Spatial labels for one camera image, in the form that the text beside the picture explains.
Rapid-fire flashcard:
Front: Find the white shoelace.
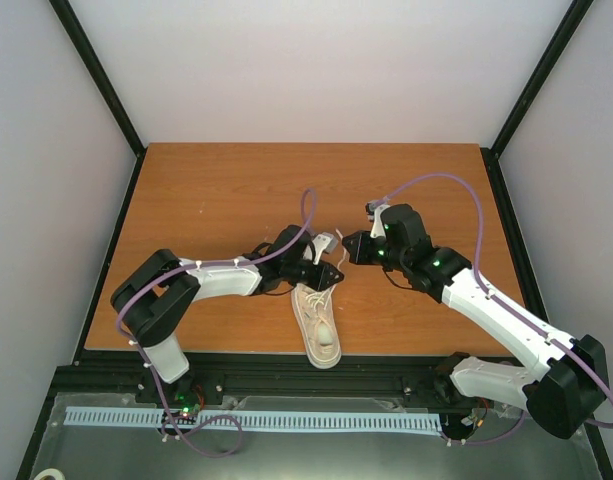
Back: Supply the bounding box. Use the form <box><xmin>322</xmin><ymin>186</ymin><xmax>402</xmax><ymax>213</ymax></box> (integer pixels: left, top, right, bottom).
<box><xmin>305</xmin><ymin>228</ymin><xmax>350</xmax><ymax>314</ymax></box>

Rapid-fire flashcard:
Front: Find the beige lace sneaker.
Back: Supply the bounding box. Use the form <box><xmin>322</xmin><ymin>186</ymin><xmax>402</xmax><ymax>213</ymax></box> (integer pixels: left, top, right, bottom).
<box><xmin>291</xmin><ymin>284</ymin><xmax>342</xmax><ymax>370</ymax></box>

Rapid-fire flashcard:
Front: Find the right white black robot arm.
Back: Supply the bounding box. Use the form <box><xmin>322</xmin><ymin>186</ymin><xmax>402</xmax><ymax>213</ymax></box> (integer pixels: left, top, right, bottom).
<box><xmin>342</xmin><ymin>204</ymin><xmax>609</xmax><ymax>439</ymax></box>

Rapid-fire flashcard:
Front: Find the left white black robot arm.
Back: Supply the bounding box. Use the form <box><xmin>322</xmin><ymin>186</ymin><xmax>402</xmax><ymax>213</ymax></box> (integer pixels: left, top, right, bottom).
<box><xmin>111</xmin><ymin>225</ymin><xmax>344</xmax><ymax>403</ymax></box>

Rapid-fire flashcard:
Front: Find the left electronics board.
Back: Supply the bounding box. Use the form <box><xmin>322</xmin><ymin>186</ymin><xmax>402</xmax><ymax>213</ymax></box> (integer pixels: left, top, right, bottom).
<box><xmin>162</xmin><ymin>385</ymin><xmax>205</xmax><ymax>425</ymax></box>

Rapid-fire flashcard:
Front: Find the electronics board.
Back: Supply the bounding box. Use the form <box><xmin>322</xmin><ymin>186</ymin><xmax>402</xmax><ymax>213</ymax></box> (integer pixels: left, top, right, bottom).
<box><xmin>162</xmin><ymin>385</ymin><xmax>205</xmax><ymax>425</ymax></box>
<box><xmin>442</xmin><ymin>397</ymin><xmax>490</xmax><ymax>443</ymax></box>

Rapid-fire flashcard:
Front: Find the right electronics board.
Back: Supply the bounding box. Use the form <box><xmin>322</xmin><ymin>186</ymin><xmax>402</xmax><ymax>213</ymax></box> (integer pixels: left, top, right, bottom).
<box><xmin>442</xmin><ymin>397</ymin><xmax>490</xmax><ymax>443</ymax></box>

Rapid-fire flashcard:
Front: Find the white tape roll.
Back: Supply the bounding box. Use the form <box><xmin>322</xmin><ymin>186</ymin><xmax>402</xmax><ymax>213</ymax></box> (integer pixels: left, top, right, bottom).
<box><xmin>33</xmin><ymin>468</ymin><xmax>65</xmax><ymax>480</ymax></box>

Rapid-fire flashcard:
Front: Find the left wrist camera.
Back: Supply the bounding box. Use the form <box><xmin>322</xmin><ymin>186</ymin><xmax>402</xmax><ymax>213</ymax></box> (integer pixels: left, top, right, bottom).
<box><xmin>311</xmin><ymin>232</ymin><xmax>338</xmax><ymax>264</ymax></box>

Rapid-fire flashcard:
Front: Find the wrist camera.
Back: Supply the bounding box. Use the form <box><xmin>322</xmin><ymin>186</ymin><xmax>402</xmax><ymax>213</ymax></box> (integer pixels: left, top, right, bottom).
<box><xmin>366</xmin><ymin>200</ymin><xmax>390</xmax><ymax>239</ymax></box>
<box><xmin>311</xmin><ymin>232</ymin><xmax>338</xmax><ymax>264</ymax></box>

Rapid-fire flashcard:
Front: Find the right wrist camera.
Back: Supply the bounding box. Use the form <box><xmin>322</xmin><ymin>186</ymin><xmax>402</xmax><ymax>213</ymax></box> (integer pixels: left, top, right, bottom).
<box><xmin>366</xmin><ymin>200</ymin><xmax>390</xmax><ymax>239</ymax></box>

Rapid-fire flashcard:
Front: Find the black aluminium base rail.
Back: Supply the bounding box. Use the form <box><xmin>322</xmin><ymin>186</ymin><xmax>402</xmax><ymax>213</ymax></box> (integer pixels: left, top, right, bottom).
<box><xmin>49</xmin><ymin>351</ymin><xmax>504</xmax><ymax>413</ymax></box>

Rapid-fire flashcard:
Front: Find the light blue cable duct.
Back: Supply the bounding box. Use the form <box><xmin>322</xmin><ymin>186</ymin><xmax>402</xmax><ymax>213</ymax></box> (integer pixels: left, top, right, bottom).
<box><xmin>63</xmin><ymin>406</ymin><xmax>442</xmax><ymax>436</ymax></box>

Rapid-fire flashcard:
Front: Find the right black frame post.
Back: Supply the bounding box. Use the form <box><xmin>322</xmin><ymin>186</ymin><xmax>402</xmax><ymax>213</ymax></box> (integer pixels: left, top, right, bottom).
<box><xmin>489</xmin><ymin>0</ymin><xmax>595</xmax><ymax>155</ymax></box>

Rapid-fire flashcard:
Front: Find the black frame post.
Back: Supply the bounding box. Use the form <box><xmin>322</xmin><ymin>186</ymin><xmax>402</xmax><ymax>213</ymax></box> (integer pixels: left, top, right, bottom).
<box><xmin>48</xmin><ymin>0</ymin><xmax>148</xmax><ymax>157</ymax></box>
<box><xmin>489</xmin><ymin>0</ymin><xmax>595</xmax><ymax>155</ymax></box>

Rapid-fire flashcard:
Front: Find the left black frame post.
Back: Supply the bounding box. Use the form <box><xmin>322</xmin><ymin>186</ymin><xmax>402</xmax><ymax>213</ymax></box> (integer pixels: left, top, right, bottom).
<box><xmin>48</xmin><ymin>0</ymin><xmax>148</xmax><ymax>157</ymax></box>

